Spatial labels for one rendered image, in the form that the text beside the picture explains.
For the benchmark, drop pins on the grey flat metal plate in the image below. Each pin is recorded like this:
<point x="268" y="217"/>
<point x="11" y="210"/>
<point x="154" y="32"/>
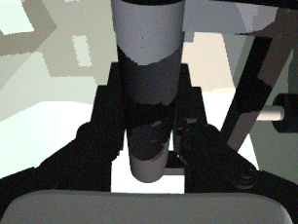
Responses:
<point x="212" y="59"/>

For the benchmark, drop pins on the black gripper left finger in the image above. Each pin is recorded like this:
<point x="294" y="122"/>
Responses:
<point x="96" y="145"/>

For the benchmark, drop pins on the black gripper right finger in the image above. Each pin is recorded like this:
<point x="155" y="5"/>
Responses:
<point x="216" y="167"/>

